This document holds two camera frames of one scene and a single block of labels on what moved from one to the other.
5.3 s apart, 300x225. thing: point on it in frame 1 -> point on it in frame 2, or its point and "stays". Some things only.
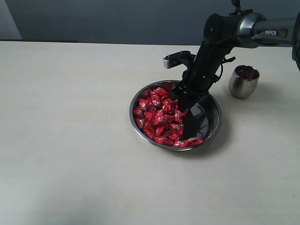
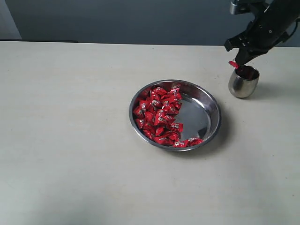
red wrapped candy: (159, 93) stays
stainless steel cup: (243, 82) stays
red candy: (178, 114) -> (234, 64)
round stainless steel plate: (204, 119) stays
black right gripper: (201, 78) -> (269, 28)
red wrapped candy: (166, 138) stays
